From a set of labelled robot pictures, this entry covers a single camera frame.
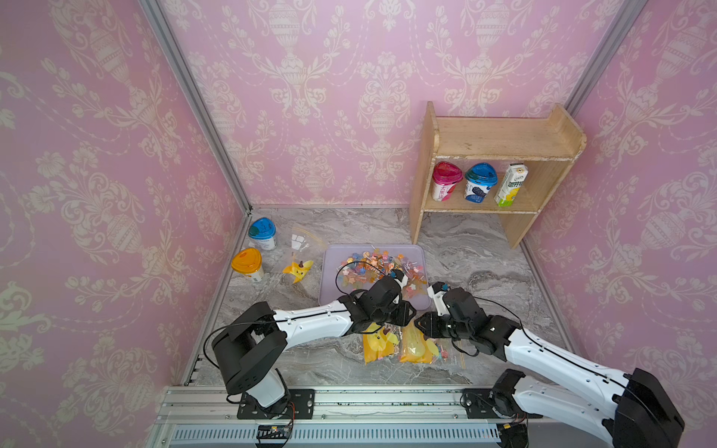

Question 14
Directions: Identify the wooden shelf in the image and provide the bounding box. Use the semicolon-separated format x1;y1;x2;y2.
408;101;588;250

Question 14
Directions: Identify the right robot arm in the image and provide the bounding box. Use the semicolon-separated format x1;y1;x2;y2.
416;282;685;447

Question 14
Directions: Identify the green white carton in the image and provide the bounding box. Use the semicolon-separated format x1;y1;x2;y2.
495;164;528;207

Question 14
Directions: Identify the blue lid cup on table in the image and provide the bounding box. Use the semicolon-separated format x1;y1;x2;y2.
248;218;276;251

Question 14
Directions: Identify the candy ziploc bag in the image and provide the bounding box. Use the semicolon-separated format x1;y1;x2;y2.
399;320;466;369
362;323;400;364
265;224;328;297

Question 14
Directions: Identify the pink lid cup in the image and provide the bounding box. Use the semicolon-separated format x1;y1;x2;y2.
431;162;463;202

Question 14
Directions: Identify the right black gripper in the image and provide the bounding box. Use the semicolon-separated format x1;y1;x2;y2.
413;312;474;343

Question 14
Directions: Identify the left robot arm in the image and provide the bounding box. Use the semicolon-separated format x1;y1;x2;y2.
207;270;416;418

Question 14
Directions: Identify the blue lid cup on shelf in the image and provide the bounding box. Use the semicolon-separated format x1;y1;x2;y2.
464;162;499;203

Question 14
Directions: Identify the lilac plastic tray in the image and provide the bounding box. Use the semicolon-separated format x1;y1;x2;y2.
319;245;432;311

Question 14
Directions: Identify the orange lid cup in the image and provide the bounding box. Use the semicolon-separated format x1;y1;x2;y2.
231;248;264;283

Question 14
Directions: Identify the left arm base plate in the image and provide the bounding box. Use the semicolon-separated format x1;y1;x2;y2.
236;388;316;420

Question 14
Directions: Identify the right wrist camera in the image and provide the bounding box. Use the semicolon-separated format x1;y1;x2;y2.
427;282;450;317

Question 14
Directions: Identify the aluminium rail frame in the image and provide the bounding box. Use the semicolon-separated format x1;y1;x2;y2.
146;383;640;448

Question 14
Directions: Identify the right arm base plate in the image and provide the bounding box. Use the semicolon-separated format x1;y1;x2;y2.
459;388;543;423

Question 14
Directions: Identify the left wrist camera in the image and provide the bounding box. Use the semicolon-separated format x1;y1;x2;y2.
390;269;409;289

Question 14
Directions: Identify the pile of colourful candies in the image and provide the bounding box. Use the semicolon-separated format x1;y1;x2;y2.
335;248;428;300

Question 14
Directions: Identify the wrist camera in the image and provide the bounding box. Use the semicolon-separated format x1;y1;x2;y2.
427;282;450;317
390;269;409;289

